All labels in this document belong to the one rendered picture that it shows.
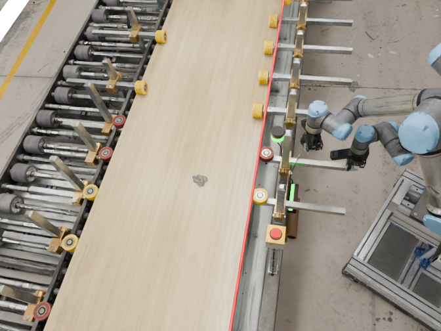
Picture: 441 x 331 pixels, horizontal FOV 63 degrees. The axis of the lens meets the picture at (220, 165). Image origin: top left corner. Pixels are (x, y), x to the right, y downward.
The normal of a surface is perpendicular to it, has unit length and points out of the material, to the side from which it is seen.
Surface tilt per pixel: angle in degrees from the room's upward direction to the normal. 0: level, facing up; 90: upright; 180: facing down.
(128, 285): 0
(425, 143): 84
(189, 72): 0
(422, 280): 0
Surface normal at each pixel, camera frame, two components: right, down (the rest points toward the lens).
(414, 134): -0.77, 0.54
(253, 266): -0.11, -0.50
